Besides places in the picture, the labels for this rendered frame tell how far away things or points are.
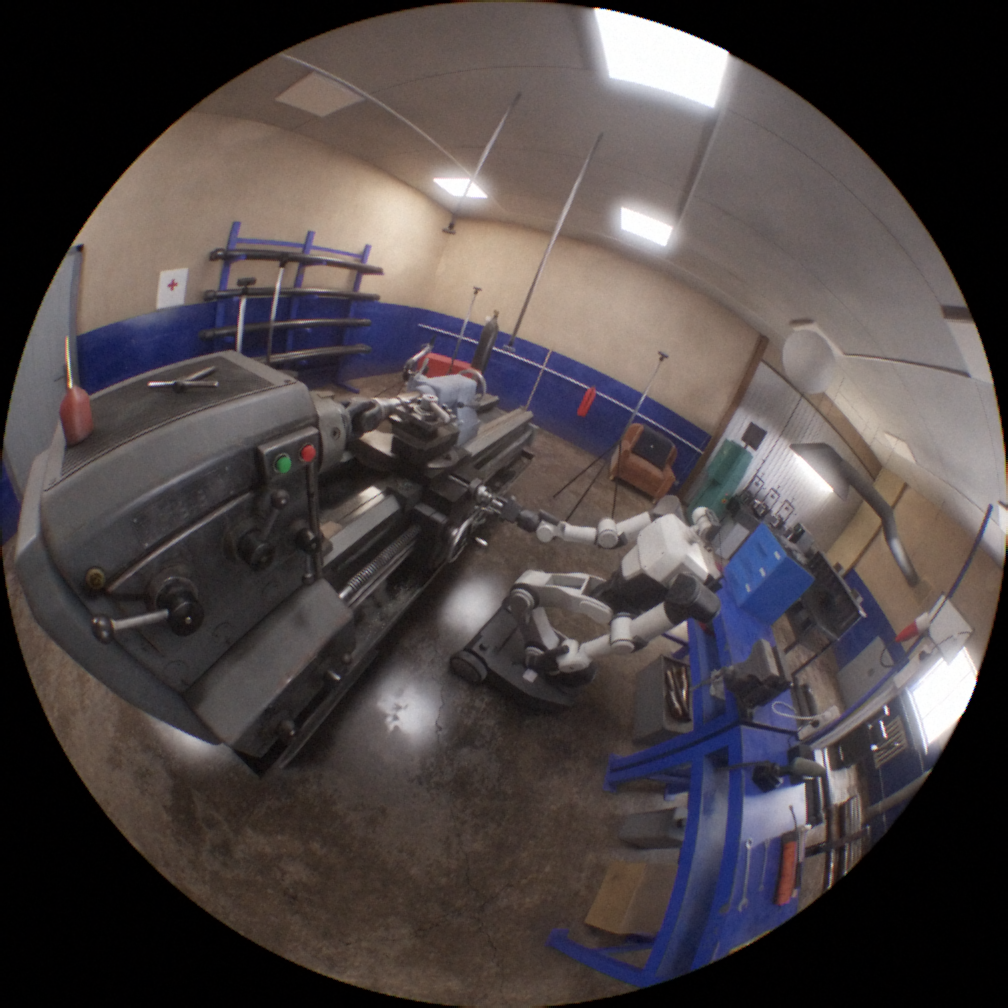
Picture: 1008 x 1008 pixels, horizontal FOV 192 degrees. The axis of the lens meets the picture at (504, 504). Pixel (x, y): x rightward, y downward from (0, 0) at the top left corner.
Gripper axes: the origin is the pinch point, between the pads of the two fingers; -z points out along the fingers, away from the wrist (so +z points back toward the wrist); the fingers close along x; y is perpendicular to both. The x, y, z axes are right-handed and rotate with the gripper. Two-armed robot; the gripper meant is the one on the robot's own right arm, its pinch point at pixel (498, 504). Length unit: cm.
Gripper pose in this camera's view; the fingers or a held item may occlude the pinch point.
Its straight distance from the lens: 128.7
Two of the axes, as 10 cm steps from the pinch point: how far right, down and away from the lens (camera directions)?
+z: 8.8, 4.6, -1.3
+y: -0.7, -1.3, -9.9
